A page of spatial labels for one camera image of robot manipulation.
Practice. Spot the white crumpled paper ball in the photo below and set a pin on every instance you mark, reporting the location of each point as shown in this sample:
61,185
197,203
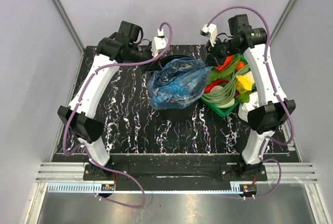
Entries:
245,108

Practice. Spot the red chili pepper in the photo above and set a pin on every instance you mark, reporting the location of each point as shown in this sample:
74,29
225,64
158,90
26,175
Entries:
210,86

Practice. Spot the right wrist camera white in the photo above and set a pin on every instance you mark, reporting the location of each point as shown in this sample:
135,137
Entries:
210,31

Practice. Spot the green vegetable basket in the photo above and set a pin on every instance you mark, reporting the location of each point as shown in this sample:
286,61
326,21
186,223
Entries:
224,110

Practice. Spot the detached blue trash bag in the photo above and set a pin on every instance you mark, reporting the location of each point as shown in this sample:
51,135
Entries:
180,83

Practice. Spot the orange carrot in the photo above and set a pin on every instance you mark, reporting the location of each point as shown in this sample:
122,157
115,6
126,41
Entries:
225,64

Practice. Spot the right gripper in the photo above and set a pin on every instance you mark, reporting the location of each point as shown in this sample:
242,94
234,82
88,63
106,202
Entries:
212,58

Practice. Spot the green long beans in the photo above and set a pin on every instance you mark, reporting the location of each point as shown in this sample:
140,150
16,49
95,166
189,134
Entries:
227,93

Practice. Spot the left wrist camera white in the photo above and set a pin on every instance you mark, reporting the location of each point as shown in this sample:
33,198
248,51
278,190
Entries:
159,43

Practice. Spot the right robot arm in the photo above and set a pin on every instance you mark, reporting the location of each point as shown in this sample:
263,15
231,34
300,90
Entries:
274,106

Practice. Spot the black trash bin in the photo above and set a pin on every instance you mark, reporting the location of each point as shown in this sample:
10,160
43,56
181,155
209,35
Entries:
175,115

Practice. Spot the yellow white cabbage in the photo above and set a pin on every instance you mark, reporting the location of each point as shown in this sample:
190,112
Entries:
244,82

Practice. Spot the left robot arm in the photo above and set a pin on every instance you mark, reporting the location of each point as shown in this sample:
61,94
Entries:
121,48

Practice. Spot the small orange tomato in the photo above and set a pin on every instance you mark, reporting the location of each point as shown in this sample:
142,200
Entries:
240,65

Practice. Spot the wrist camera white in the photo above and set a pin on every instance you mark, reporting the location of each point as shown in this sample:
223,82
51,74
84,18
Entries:
159,43
210,31

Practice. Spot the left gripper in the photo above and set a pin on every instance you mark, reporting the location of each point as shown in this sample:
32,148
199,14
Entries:
147,67

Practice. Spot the green leafy vegetable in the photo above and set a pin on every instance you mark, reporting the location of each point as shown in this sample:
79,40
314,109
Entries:
243,98

